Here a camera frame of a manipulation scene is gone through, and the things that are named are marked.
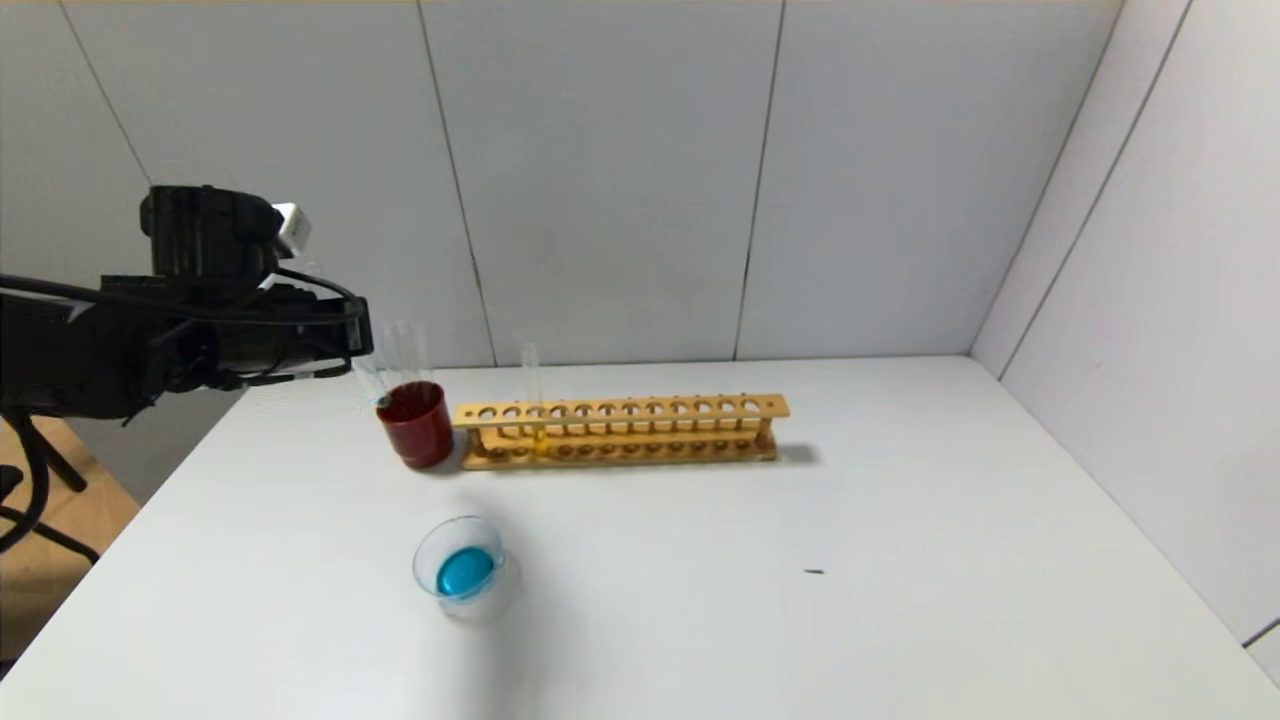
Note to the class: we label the wooden test tube rack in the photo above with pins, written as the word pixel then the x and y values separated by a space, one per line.
pixel 620 410

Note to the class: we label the dark red plastic cup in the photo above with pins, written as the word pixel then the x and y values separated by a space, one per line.
pixel 415 430

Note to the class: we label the test tube with yellow pigment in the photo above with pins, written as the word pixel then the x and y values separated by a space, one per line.
pixel 540 443

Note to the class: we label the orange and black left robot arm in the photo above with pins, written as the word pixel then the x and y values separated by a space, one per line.
pixel 80 350

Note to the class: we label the black metal chair legs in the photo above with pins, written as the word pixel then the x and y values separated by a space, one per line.
pixel 76 484

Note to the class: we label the clear glass dish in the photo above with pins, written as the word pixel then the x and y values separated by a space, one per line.
pixel 468 575

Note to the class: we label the empty clear glass test tube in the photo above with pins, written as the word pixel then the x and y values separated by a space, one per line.
pixel 417 355
pixel 395 350

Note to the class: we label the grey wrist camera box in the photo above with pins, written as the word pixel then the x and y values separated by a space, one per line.
pixel 292 228

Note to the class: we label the test tube with blue pigment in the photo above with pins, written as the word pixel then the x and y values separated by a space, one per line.
pixel 372 385

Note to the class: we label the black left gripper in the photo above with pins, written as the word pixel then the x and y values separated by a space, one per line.
pixel 362 335

